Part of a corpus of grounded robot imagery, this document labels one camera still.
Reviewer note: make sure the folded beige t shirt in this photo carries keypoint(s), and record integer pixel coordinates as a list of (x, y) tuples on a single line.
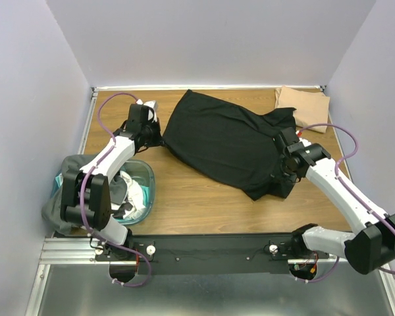
[(310, 107)]

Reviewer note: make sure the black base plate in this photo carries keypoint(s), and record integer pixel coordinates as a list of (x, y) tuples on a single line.
[(210, 254)]

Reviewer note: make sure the white clothes in basket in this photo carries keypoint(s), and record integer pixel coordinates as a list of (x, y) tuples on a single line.
[(133, 207)]

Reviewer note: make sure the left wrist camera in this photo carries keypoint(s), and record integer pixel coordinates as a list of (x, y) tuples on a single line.
[(152, 107)]

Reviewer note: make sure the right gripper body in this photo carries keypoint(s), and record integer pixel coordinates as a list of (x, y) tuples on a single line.
[(285, 170)]

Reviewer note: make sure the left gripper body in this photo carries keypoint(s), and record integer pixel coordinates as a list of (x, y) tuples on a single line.
[(153, 137)]

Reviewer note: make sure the aluminium rail frame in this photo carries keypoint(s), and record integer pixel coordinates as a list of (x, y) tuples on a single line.
[(80, 284)]

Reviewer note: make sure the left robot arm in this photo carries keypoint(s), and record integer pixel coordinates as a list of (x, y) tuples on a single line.
[(86, 197)]

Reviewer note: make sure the grey t shirt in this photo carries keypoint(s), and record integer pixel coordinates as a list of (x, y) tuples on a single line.
[(50, 212)]

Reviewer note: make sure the teal plastic basket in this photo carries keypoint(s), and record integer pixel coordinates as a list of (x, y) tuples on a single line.
[(140, 171)]

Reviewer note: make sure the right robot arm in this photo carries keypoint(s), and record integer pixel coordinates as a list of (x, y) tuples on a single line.
[(371, 242)]

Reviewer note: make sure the black t shirt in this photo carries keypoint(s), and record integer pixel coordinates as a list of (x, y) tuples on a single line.
[(230, 144)]

